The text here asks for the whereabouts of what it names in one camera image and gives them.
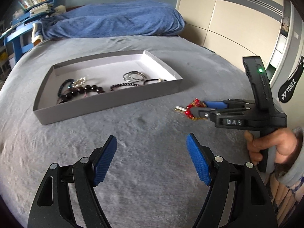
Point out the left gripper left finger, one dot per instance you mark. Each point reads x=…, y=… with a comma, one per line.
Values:
x=103, y=160

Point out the dark wire bangle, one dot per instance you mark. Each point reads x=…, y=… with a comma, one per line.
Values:
x=143, y=76

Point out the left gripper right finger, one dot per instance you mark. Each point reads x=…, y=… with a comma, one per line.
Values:
x=199, y=160

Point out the right hand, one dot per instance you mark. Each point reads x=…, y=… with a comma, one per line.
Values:
x=273, y=147

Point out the grey sleeve right forearm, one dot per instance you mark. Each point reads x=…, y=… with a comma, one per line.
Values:
x=289, y=170

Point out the cream wardrobe with grey stripes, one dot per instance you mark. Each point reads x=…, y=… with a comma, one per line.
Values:
x=270, y=29

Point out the grey bedspread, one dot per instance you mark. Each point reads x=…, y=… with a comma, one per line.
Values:
x=151, y=181

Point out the blue wooden desk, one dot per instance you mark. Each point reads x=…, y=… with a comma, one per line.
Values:
x=21, y=26

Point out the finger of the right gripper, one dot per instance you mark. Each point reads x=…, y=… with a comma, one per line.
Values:
x=204, y=114
x=215, y=104

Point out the white plush toy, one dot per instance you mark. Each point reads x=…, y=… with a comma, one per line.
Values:
x=60, y=9

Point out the grey cardboard tray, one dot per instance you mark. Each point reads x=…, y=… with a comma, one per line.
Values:
x=103, y=70

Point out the silver bangle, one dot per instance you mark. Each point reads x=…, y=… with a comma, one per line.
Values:
x=132, y=77

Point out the blue blanket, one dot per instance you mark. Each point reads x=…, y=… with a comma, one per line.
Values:
x=135, y=18

